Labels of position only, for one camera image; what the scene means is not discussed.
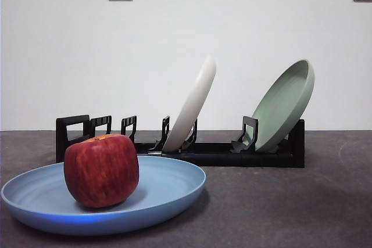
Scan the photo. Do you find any blue plate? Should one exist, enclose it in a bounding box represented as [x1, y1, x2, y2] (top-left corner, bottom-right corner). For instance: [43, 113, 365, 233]
[0, 154, 208, 236]

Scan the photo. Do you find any red apple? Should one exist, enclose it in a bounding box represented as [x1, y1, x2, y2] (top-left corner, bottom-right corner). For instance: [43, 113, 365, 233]
[63, 134, 140, 209]

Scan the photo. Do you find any white plate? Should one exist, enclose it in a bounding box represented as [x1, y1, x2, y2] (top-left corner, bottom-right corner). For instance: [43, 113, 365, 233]
[162, 54, 218, 153]

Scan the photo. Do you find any black plate rack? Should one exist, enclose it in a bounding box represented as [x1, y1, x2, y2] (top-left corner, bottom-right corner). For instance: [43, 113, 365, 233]
[55, 114, 306, 169]

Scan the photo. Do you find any light green plate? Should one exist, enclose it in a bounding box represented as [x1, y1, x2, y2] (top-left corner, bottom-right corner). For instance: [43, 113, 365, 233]
[251, 59, 316, 153]

